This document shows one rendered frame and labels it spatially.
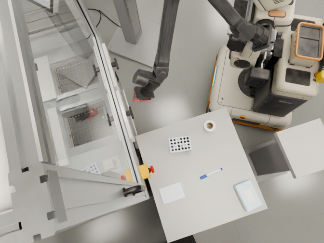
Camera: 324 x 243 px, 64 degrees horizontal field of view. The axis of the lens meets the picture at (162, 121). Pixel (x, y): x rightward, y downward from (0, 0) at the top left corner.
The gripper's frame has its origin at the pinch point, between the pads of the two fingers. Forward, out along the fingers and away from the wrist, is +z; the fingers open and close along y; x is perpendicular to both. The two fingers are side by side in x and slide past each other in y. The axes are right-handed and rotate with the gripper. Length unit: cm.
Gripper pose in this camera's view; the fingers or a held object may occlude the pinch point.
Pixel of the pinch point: (136, 100)
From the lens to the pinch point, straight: 138.7
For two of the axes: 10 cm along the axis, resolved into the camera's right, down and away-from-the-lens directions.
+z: -5.4, 4.0, 7.4
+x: 3.1, 9.1, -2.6
